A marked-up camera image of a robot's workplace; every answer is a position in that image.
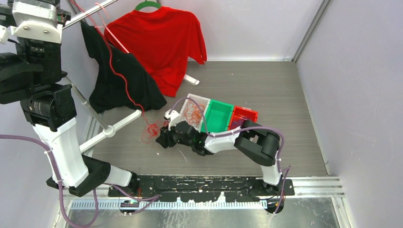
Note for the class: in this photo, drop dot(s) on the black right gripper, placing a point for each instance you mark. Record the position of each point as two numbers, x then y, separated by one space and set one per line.
165 134

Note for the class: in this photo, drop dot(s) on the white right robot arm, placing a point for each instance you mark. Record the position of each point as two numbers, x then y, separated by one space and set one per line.
260 144

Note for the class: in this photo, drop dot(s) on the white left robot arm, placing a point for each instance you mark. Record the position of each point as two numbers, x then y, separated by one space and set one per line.
31 77

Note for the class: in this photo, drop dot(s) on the white plastic bin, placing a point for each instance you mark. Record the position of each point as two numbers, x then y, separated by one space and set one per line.
191 113

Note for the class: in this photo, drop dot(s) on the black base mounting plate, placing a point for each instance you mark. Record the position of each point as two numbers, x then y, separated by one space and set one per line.
207 188

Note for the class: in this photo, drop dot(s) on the green plastic bin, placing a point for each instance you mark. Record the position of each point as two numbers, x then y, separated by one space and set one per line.
217 116

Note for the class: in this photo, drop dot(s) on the metal clothes rack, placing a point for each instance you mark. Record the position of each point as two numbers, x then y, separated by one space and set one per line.
98 129

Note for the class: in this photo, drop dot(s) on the black t-shirt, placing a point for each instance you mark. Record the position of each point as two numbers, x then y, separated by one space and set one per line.
121 79

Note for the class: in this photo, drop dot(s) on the red plastic bin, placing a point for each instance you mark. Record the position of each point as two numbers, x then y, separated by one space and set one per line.
240 114

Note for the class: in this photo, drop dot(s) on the red t-shirt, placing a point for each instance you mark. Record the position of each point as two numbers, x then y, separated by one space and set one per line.
162 41

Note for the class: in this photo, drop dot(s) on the green clothes hanger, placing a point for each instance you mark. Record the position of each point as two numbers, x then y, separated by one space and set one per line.
148 3

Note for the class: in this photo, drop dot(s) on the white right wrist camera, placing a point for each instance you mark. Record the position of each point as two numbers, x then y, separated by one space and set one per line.
172 117

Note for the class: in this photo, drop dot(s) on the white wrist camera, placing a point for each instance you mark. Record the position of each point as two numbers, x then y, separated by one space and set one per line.
33 19
172 117

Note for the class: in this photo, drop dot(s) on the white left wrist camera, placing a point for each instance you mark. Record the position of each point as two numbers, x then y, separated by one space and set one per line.
33 19

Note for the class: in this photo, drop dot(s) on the white slotted cable duct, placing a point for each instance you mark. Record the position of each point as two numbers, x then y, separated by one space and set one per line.
118 203

